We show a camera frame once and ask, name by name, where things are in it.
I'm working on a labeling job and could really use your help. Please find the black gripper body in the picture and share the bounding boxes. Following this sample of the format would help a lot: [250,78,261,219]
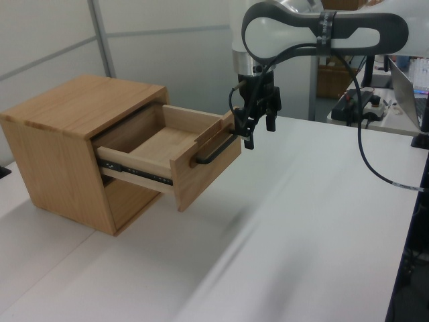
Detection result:
[237,72,277,118]

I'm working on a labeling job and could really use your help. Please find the wooden drawer with black handle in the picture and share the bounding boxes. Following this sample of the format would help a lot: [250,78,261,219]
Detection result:
[93,103,243,213]

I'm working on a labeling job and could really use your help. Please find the wooden two-drawer cabinet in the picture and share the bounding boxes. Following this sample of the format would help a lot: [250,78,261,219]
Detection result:
[0,74,170,237]

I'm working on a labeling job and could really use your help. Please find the brown cardboard box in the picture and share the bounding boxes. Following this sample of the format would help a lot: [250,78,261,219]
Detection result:
[316,63,361,100]

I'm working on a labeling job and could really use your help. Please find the black power strip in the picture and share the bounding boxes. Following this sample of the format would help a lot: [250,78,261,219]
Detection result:
[330,89,375,122]

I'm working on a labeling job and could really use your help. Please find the emergency stop button box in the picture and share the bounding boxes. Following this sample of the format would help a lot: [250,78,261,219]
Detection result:
[363,95,387,123]

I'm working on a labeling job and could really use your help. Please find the black monitor stand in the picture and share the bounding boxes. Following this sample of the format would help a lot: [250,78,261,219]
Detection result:
[361,55,395,90]

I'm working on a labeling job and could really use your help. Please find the white side desk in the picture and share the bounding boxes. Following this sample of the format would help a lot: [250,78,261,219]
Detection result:
[325,85,429,138]

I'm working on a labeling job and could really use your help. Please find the silver laptop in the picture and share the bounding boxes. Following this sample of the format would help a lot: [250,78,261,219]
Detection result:
[387,56,429,131]

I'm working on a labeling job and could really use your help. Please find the grey partition post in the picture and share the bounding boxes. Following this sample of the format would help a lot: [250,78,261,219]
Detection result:
[307,55,320,122]
[87,0,117,78]

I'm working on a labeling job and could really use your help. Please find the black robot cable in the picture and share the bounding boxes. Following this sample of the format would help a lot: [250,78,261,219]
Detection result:
[228,42,426,193]

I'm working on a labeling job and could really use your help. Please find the black cable strap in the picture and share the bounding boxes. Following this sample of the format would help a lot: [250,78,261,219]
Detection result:
[316,11,338,56]

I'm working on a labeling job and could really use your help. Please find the black metal frame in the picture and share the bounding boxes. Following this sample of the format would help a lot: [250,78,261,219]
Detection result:
[384,149,429,322]

